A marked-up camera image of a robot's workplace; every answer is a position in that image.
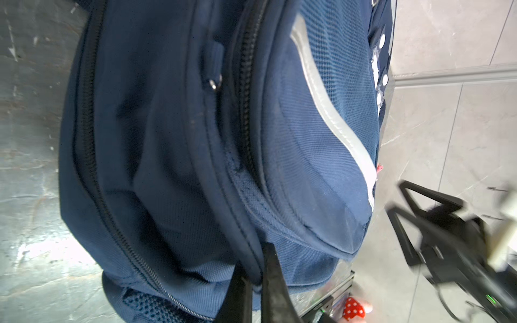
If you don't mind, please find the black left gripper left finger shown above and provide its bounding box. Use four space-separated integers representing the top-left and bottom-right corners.
214 262 253 323

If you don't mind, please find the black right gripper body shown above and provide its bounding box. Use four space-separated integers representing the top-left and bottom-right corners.
415 213 516 322

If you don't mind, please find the navy blue student backpack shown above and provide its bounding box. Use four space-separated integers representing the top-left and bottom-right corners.
59 1 396 322

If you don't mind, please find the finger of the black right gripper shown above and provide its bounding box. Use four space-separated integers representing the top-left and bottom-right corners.
398 180 464 220
386 205 425 268

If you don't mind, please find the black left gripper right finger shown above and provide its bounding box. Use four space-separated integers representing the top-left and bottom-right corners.
261 243 302 323

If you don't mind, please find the pink plush toy red heart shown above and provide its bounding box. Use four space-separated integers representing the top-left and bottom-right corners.
339 297 373 323

